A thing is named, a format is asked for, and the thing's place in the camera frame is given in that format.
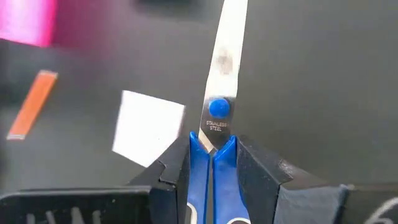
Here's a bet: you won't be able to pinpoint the pink plastic pencil box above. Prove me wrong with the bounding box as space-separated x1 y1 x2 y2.
0 0 58 48

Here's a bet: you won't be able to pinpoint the white sticky note pad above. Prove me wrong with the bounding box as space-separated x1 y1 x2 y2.
111 90 187 168

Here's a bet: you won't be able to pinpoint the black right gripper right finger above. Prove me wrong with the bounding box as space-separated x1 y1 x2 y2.
235 134 351 224

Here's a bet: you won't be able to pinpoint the blue handled steel scissors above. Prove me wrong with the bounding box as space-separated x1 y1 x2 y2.
186 0 251 224

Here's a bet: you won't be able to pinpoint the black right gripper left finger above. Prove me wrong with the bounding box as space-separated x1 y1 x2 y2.
127 135 192 224

